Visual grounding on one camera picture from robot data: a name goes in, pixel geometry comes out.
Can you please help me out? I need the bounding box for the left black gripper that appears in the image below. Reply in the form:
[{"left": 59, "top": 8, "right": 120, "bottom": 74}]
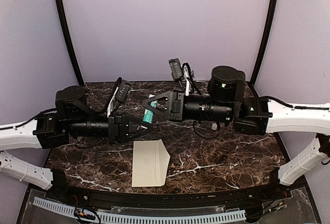
[{"left": 67, "top": 111, "right": 154, "bottom": 144}]

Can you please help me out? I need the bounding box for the left black frame post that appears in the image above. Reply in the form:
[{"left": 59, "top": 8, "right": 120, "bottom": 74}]
[{"left": 55, "top": 0, "right": 85, "bottom": 86}]

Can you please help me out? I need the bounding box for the small circuit board with wires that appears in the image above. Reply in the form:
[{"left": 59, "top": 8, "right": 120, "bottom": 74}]
[{"left": 73, "top": 208, "right": 96, "bottom": 220}]

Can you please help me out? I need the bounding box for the white slotted cable duct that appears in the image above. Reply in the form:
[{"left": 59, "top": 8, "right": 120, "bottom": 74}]
[{"left": 33, "top": 197, "right": 246, "bottom": 223}]

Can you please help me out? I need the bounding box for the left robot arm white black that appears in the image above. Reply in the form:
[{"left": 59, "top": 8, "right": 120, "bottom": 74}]
[{"left": 1, "top": 86, "right": 153, "bottom": 201}]

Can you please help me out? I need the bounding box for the black front table rail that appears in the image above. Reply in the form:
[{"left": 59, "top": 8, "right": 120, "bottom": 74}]
[{"left": 46, "top": 175, "right": 291, "bottom": 209}]

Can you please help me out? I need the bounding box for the black frame post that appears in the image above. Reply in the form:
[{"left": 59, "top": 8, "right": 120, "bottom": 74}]
[
  {"left": 55, "top": 0, "right": 85, "bottom": 86},
  {"left": 250, "top": 0, "right": 277, "bottom": 88}
]

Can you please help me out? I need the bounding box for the right black frame post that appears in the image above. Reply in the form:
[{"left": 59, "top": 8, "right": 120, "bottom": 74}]
[{"left": 250, "top": 0, "right": 277, "bottom": 88}]

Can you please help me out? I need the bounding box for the green white glue stick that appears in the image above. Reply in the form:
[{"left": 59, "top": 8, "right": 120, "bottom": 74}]
[{"left": 143, "top": 101, "right": 157, "bottom": 123}]

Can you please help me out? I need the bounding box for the cream paper envelope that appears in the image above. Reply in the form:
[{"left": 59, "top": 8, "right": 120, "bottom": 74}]
[{"left": 131, "top": 139, "right": 171, "bottom": 187}]

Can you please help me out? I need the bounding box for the white glue stick cap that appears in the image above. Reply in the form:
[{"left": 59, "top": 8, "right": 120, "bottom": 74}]
[{"left": 211, "top": 123, "right": 218, "bottom": 131}]

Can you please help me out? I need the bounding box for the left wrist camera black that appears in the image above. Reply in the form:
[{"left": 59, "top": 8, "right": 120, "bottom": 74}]
[{"left": 107, "top": 77, "right": 131, "bottom": 117}]

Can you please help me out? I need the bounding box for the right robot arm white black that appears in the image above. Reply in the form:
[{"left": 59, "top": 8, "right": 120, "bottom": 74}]
[{"left": 142, "top": 66, "right": 329, "bottom": 200}]

